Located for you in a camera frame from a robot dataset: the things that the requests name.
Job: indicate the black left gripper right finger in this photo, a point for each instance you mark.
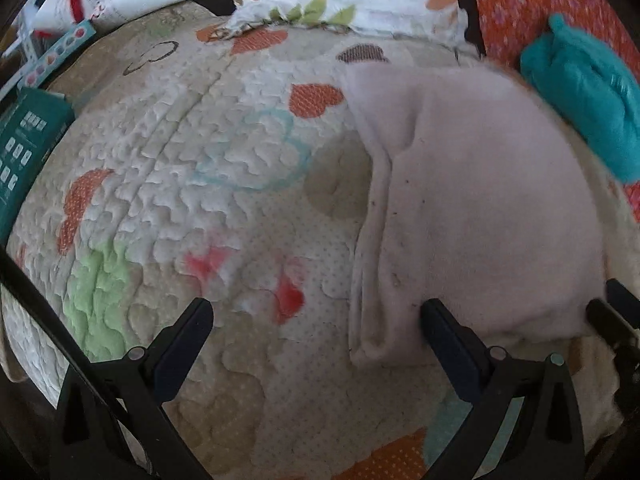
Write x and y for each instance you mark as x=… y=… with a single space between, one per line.
x=546 y=441

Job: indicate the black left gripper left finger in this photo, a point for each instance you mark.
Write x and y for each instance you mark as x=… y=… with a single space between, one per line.
x=133 y=438

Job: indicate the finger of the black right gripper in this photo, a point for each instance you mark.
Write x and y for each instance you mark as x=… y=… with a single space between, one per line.
x=616 y=319

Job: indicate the teal plush cushion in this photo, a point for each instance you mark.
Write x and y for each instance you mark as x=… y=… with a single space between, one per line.
x=591 y=87

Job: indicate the heart patterned quilt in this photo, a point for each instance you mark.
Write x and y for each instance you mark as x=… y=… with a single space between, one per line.
x=232 y=169

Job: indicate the teal cardboard box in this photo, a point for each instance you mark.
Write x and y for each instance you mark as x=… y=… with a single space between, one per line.
x=30 y=129

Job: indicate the coloured dots box strip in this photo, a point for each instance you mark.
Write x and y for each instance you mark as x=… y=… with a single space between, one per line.
x=36 y=72

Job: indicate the orange floral bedsheet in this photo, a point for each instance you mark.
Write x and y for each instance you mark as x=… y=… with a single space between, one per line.
x=509 y=26

